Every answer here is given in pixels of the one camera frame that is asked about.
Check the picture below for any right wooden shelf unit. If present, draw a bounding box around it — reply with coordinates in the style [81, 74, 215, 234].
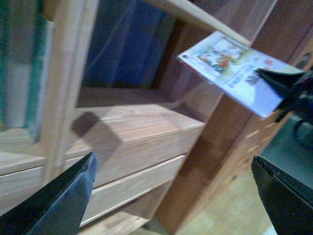
[42, 0, 313, 235]

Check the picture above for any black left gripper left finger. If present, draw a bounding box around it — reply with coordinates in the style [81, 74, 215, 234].
[0, 152, 97, 235]

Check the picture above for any left unit upper drawer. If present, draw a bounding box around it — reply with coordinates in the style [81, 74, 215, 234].
[0, 166, 45, 215]

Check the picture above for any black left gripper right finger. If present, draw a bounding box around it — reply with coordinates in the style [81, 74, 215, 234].
[251, 156, 313, 235]

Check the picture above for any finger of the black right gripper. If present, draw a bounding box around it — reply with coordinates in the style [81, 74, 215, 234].
[255, 69, 305, 98]

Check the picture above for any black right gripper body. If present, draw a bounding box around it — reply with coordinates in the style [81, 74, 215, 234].
[275, 65, 313, 147]

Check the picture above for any dark blue curtain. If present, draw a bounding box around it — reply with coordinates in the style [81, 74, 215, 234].
[82, 0, 177, 89]

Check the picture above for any unit drawer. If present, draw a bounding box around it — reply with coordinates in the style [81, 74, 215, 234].
[63, 126, 202, 187]
[0, 166, 45, 215]
[81, 155, 186, 226]

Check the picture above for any wooden shelf unit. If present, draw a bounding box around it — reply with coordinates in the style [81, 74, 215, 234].
[42, 0, 313, 235]
[0, 0, 55, 213]

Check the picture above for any dark green thick book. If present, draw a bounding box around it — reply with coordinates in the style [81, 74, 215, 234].
[0, 0, 42, 131]

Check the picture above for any left wooden shelf unit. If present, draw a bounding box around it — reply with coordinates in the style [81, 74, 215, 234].
[0, 0, 55, 213]

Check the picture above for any white illustrated children's book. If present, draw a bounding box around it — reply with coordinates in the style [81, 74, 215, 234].
[177, 31, 300, 118]

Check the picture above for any green hardcover book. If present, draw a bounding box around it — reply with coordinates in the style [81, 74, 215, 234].
[25, 14, 54, 143]

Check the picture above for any right unit upper drawer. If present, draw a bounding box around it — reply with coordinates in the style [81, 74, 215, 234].
[63, 126, 202, 187]

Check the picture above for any right unit lower drawer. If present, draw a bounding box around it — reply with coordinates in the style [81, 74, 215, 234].
[81, 155, 186, 226]

